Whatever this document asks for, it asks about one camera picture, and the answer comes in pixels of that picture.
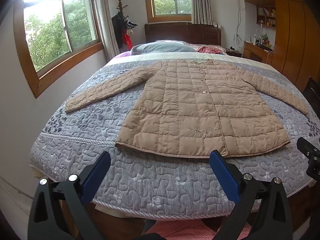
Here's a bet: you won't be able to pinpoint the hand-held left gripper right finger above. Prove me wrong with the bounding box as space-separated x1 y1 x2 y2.
209 150 293 240

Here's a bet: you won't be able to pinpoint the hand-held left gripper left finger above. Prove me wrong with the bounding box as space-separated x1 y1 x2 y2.
27 151 111 240

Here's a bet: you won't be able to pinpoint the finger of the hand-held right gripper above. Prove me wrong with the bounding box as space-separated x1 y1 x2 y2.
297 137 320 161

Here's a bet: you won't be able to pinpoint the beige quilted coat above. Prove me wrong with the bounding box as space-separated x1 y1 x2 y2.
65 59 309 158

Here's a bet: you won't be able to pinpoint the coat rack with clothes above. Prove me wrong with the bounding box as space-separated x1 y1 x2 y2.
111 0 138 55

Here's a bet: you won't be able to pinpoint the grey patterned bed quilt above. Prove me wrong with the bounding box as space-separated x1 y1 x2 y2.
29 52 320 217

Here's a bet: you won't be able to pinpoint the dark wooden chair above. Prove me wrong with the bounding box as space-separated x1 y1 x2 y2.
302 76 320 120

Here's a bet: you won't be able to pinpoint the person's pink pants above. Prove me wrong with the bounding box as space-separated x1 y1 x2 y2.
145 220 252 240

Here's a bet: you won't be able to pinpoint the wooden desk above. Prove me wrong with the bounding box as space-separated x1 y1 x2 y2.
243 41 275 65

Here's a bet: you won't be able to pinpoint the wooden wardrobe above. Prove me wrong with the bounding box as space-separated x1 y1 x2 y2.
242 0 320 93

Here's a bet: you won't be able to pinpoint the dark nightstand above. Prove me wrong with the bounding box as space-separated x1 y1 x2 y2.
225 47 243 58

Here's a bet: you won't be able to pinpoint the red patterned cloth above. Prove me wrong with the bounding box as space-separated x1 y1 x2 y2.
196 45 227 55

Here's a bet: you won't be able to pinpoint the grey pillow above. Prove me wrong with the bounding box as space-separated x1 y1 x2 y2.
130 42 197 55

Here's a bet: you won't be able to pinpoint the large wooden framed window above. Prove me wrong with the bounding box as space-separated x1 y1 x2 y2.
14 0 104 99

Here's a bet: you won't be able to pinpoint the dark wooden headboard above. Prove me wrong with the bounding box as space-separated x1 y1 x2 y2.
144 22 222 47

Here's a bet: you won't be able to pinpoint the beige curtain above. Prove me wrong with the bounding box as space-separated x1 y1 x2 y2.
191 0 214 25
92 0 120 62

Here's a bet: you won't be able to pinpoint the small wooden framed window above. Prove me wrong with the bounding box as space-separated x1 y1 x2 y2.
144 0 193 23

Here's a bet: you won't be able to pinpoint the wall shelf with small things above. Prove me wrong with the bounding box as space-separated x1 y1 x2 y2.
256 5 277 28

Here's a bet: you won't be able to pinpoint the hanging wall cable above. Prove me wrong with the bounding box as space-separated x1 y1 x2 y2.
233 0 246 49

